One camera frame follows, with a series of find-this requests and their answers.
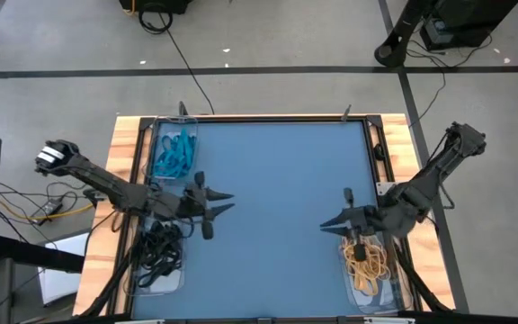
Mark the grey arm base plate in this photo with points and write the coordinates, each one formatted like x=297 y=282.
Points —
x=384 y=186

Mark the white sheet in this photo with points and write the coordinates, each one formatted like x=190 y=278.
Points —
x=61 y=283

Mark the clear plastic basket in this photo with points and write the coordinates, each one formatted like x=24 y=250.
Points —
x=169 y=288
x=182 y=123
x=376 y=303

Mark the black power adapter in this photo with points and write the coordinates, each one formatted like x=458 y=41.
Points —
x=47 y=209

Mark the black equipment box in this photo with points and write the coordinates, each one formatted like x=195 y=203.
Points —
x=466 y=22

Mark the white bracket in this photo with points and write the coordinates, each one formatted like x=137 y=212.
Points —
x=140 y=321
x=389 y=321

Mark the grey frame post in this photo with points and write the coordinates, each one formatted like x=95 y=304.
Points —
x=182 y=109
x=346 y=113

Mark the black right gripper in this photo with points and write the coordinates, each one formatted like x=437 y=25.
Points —
x=364 y=218

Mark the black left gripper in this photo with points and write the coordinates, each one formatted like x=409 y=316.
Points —
x=197 y=202

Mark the teal rubber band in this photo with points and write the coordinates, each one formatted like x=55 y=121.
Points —
x=187 y=139
x=182 y=162
x=175 y=153
x=167 y=143
x=162 y=170

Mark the black stand pole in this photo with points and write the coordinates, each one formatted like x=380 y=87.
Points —
x=394 y=49

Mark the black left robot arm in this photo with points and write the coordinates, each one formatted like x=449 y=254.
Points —
x=106 y=184

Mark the black support beam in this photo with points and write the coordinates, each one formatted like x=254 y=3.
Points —
x=38 y=256

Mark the black equipment case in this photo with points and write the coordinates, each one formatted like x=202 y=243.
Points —
x=160 y=4

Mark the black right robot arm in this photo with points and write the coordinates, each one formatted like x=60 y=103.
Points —
x=425 y=184

